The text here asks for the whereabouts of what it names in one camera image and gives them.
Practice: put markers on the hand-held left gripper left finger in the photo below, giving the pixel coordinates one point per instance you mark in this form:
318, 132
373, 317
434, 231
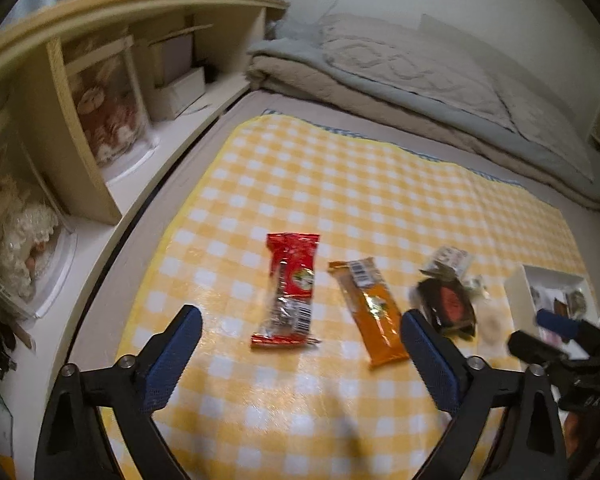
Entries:
172, 360

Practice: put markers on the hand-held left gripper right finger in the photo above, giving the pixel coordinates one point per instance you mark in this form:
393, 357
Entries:
432, 360

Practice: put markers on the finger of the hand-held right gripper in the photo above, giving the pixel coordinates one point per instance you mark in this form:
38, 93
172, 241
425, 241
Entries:
557, 322
530, 345

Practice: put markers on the white cardboard tray box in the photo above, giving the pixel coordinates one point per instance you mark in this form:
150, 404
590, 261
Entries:
515, 300

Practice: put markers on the dark mooncake packet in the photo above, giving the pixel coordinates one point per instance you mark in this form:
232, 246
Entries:
447, 302

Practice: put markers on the orange snack packet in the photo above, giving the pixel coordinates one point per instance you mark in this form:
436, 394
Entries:
375, 310

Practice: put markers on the white cartoon snack packet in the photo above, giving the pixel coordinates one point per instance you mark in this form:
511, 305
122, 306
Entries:
450, 260

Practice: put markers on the red snack packet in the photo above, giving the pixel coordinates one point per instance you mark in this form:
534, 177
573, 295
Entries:
290, 285

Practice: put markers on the beige quilted pillow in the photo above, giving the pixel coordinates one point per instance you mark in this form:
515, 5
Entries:
405, 65
545, 125

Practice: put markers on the bagged white plush doll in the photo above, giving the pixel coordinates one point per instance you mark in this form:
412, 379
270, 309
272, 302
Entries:
20, 230

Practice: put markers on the yellow checked mat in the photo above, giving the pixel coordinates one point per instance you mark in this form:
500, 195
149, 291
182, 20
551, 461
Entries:
330, 185

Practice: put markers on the long wooden shelf unit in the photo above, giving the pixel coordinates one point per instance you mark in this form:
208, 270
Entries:
80, 125

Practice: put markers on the bagged red plush doll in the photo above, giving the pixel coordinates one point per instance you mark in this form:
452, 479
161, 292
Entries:
110, 110

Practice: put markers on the brown cardboard box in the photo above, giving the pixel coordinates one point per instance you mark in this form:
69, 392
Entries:
172, 60

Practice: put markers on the beige folded quilt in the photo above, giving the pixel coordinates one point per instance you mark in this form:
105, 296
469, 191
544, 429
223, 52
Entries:
290, 75

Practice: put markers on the grey-blue blanket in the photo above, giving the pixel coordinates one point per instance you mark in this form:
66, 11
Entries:
300, 35

